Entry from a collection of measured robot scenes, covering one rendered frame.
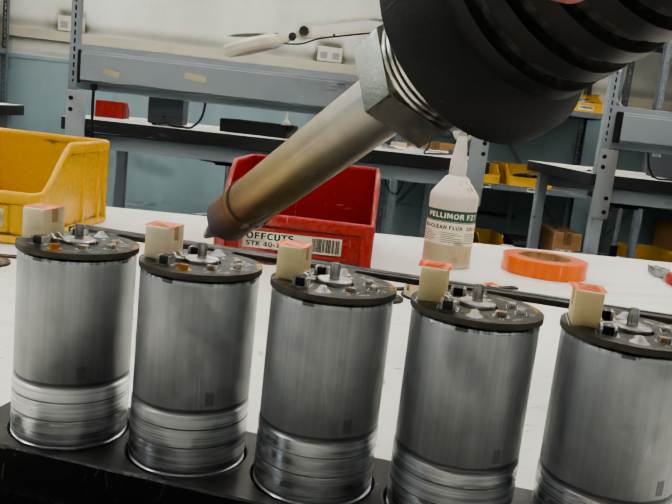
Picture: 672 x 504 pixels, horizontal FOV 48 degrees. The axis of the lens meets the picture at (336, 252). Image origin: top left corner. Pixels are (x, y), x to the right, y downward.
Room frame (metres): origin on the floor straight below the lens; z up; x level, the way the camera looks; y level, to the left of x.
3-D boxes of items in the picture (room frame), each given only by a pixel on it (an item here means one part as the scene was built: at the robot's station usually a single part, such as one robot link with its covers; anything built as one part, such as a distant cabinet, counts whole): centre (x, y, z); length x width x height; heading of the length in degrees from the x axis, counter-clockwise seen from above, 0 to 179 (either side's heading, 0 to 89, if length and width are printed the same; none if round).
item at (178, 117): (2.59, 0.62, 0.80); 0.15 x 0.12 x 0.10; 6
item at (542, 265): (0.54, -0.15, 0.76); 0.06 x 0.06 x 0.01
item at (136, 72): (2.47, 0.22, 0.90); 1.30 x 0.06 x 0.12; 95
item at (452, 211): (0.53, -0.08, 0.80); 0.03 x 0.03 x 0.10
